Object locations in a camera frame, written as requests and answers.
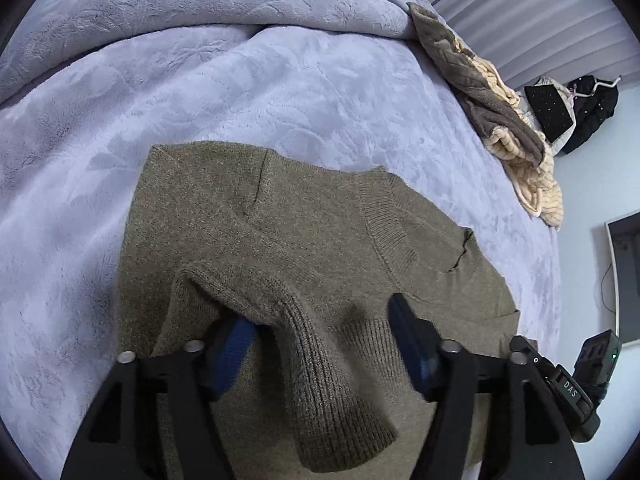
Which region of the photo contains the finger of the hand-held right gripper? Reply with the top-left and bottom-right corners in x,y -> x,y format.
509,336 -> 540,361

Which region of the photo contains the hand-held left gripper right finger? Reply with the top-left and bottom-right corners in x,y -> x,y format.
389,294 -> 586,480

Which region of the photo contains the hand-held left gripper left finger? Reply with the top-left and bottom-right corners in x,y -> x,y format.
60,317 -> 258,480

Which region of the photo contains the olive brown knit sweater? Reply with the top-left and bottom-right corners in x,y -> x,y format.
117,142 -> 521,480

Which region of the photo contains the pile of brown cream clothes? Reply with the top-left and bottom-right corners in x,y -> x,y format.
407,2 -> 546,168

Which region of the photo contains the black speckled cloth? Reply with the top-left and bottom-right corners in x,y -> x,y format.
524,83 -> 576,143

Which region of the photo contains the black hanging jacket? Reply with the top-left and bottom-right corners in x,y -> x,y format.
562,75 -> 620,156

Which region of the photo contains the lavender fleece blanket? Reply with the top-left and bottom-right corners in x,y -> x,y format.
0,0 -> 563,480

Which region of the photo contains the thin dark cable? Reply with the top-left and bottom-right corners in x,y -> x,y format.
600,262 -> 618,313

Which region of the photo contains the white framed wall monitor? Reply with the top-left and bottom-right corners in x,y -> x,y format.
605,212 -> 640,346

